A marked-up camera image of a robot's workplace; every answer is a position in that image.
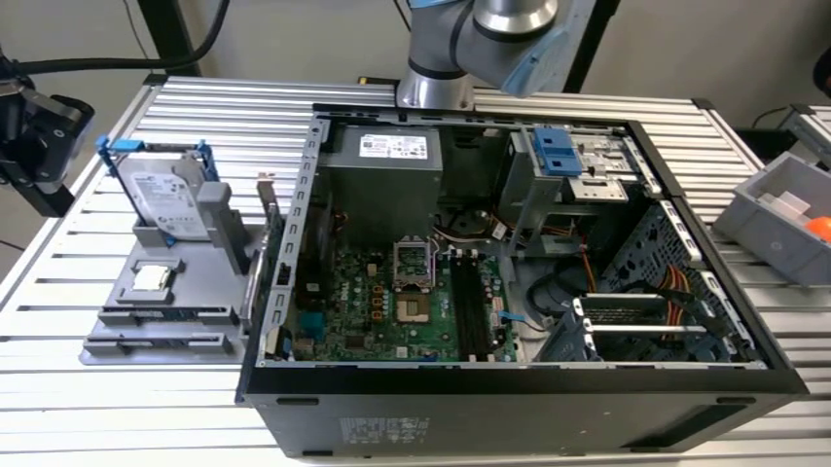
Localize RAM stick black chips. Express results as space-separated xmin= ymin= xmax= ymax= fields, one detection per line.
xmin=128 ymin=308 xmax=203 ymax=323
xmin=114 ymin=338 xmax=200 ymax=352

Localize blue disk carrier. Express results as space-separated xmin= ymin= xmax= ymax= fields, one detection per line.
xmin=96 ymin=136 xmax=222 ymax=247

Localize silver hard disk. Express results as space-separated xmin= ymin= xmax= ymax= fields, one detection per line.
xmin=116 ymin=155 xmax=216 ymax=242

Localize silver CPU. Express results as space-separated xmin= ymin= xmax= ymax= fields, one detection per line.
xmin=128 ymin=265 xmax=176 ymax=292

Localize grey parts rack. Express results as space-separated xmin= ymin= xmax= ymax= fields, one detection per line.
xmin=78 ymin=182 xmax=263 ymax=367

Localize grey Dell power supply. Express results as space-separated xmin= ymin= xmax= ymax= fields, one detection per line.
xmin=318 ymin=124 xmax=447 ymax=244

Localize metal socket cover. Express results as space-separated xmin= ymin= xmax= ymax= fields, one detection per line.
xmin=392 ymin=234 xmax=436 ymax=289

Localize green motherboard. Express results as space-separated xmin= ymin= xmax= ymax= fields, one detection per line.
xmin=284 ymin=242 xmax=520 ymax=364

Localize CPU socket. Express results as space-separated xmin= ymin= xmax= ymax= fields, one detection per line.
xmin=395 ymin=290 xmax=434 ymax=326

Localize metal drive cage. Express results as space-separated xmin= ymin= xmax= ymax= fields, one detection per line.
xmin=503 ymin=124 xmax=651 ymax=254

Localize blue plastic drive latch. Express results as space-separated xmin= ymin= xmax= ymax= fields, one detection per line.
xmin=530 ymin=126 xmax=578 ymax=177

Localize black PC case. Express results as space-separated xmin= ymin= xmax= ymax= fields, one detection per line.
xmin=234 ymin=101 xmax=810 ymax=458

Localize metal disk bay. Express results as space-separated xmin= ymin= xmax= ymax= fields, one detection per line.
xmin=538 ymin=291 xmax=735 ymax=364

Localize grey plastic bin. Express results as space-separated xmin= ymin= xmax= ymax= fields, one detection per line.
xmin=710 ymin=150 xmax=831 ymax=288

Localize white block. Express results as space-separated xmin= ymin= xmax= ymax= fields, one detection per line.
xmin=758 ymin=192 xmax=810 ymax=218

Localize metal slat side table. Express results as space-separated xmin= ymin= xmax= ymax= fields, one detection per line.
xmin=775 ymin=104 xmax=831 ymax=169

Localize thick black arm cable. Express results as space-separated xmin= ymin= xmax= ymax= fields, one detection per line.
xmin=0 ymin=0 xmax=232 ymax=77

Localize black frame post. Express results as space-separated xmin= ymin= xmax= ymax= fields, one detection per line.
xmin=562 ymin=0 xmax=623 ymax=96
xmin=132 ymin=0 xmax=203 ymax=77

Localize graphics card metal bracket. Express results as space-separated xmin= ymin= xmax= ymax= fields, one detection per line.
xmin=240 ymin=170 xmax=291 ymax=341

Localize black looped cable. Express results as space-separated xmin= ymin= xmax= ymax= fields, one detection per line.
xmin=526 ymin=269 xmax=576 ymax=332

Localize thin orange wire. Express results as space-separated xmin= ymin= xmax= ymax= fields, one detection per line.
xmin=579 ymin=245 xmax=596 ymax=294

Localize orange yellow red wire bundle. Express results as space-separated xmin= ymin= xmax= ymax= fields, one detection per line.
xmin=659 ymin=265 xmax=694 ymax=341

